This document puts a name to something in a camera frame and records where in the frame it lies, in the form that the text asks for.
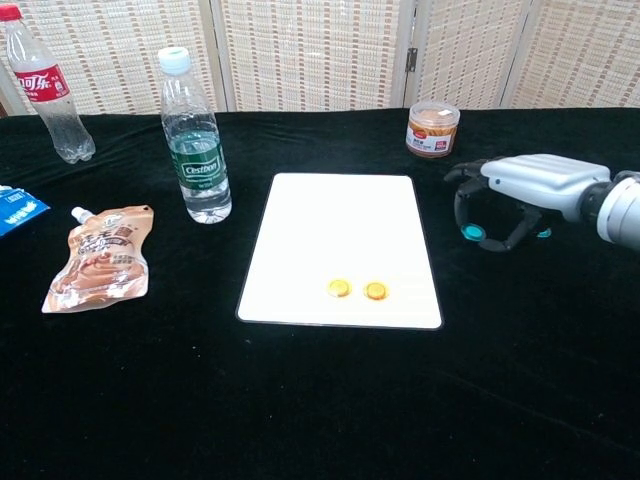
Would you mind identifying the clear jar brown contents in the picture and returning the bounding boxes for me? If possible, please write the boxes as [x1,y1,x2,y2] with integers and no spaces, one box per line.
[405,100,461,160]

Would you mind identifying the blue cookie box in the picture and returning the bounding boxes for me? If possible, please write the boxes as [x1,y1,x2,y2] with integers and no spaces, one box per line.
[0,184,52,238]

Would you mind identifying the white rectangular board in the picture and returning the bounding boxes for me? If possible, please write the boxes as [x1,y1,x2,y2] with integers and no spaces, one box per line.
[235,172,445,331]

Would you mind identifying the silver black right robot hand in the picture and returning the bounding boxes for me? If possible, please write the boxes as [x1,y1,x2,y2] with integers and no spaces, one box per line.
[443,153,614,254]

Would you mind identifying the black velvet table cloth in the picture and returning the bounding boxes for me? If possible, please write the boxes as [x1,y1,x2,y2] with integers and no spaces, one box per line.
[0,106,640,480]

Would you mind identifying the red label cola bottle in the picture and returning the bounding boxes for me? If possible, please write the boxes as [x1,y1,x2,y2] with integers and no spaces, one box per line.
[0,3,97,165]

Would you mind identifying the woven bamboo folding screen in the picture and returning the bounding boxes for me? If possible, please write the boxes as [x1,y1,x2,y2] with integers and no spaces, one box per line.
[0,0,640,119]

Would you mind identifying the brown spout drink pouch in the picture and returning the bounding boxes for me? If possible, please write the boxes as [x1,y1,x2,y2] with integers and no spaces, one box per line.
[40,203,155,315]

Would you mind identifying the green label water bottle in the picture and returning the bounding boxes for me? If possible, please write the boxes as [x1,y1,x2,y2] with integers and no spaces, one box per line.
[157,47,233,225]

